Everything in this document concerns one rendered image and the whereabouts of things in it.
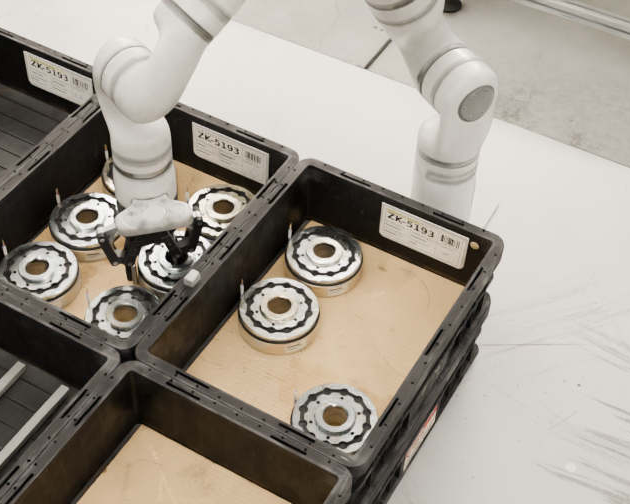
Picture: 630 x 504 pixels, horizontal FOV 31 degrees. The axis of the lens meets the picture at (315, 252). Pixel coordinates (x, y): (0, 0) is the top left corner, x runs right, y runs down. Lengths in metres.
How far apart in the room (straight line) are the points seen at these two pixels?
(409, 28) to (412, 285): 0.34
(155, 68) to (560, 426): 0.73
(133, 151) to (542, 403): 0.66
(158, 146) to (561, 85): 2.06
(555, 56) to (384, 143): 1.49
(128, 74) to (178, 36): 0.07
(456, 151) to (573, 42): 1.84
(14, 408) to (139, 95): 0.42
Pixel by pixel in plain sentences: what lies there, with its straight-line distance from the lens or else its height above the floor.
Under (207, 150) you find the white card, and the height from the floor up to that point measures 0.88.
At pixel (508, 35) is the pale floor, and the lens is 3.39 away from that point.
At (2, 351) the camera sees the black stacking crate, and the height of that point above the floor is 0.83.
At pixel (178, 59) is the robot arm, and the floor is 1.20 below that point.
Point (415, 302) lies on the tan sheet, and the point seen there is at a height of 0.83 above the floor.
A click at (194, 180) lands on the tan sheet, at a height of 0.83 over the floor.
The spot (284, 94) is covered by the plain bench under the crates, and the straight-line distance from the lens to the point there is 2.00.
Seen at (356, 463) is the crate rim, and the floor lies 0.93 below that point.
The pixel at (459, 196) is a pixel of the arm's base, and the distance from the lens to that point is 1.67.
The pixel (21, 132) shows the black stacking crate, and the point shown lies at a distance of 1.76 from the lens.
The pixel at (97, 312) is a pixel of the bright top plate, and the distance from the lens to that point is 1.45.
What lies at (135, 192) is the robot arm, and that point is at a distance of 1.36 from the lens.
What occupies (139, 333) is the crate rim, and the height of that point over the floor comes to 0.93.
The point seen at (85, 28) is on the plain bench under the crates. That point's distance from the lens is 2.17.
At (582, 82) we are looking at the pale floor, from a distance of 3.27.
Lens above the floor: 1.96
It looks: 47 degrees down
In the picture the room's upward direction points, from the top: 3 degrees clockwise
